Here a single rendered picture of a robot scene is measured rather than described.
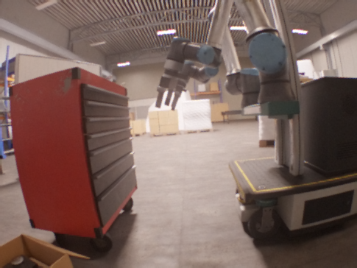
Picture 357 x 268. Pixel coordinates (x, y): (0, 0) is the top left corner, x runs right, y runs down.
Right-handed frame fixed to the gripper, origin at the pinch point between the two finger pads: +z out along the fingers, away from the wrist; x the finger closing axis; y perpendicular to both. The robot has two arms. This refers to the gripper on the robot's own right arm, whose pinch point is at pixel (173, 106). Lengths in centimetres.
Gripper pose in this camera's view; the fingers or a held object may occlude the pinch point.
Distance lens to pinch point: 137.0
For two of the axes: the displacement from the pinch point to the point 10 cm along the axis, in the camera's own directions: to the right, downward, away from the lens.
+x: -0.3, 0.4, 10.0
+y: 9.5, 3.2, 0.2
